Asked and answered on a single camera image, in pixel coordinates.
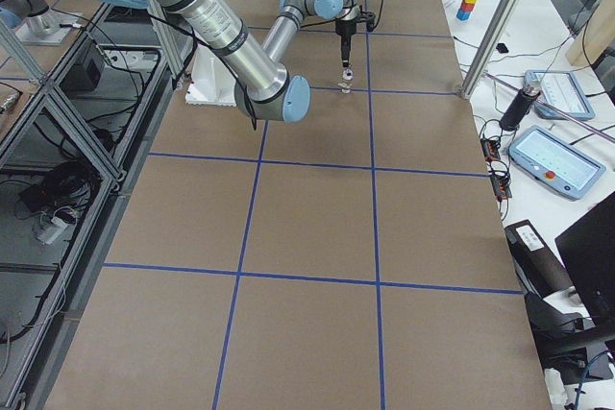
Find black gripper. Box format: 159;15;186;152
335;20;356;67

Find small PPR pipe piece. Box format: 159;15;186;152
342;68;354;81

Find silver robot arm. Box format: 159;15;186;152
1;0;49;29
100;0;376;123

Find stacked coloured blocks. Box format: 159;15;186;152
455;0;478;21

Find small black square object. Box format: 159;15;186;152
496;43;508;54

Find orange circuit board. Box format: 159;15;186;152
480;139;501;162

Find black cylinder device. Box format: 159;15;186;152
499;84;541;132

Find far teach pendant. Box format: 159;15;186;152
525;70;596;121

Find teach pendant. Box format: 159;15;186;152
525;70;596;121
508;125;606;201

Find near teach pendant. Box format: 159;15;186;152
508;125;606;201

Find wooden board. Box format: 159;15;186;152
566;0;614;66

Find black box with label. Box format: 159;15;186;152
504;220;573;298

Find black monitor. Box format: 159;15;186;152
555;193;615;323

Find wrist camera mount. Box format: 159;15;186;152
355;11;377;33

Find white camera pole stand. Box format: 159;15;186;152
185;44;236;107

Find aluminium frame post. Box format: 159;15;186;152
459;0;520;100

